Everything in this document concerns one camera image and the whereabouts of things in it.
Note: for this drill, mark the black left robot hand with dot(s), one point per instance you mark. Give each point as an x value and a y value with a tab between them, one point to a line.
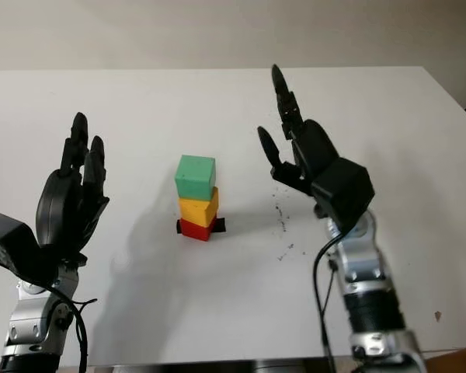
58	210

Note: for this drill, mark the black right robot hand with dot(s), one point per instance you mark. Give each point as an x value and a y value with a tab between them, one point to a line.
314	147

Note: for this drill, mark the green wooden block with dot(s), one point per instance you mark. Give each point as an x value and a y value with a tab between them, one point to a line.
192	176

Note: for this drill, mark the yellow wooden block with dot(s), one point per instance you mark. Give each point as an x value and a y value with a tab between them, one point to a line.
194	210

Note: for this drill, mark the red wooden block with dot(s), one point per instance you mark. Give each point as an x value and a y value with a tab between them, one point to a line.
196	231

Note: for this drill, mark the black tape strip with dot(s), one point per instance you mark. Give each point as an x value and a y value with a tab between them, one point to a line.
221	225

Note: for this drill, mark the dark robot torso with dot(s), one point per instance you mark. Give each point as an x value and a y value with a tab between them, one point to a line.
217	367

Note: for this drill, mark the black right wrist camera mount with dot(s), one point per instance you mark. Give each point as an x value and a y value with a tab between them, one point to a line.
341	190

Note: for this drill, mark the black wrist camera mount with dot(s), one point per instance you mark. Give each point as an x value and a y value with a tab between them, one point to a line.
341	190
7	241

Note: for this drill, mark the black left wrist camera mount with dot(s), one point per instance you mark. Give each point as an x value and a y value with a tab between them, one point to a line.
7	241

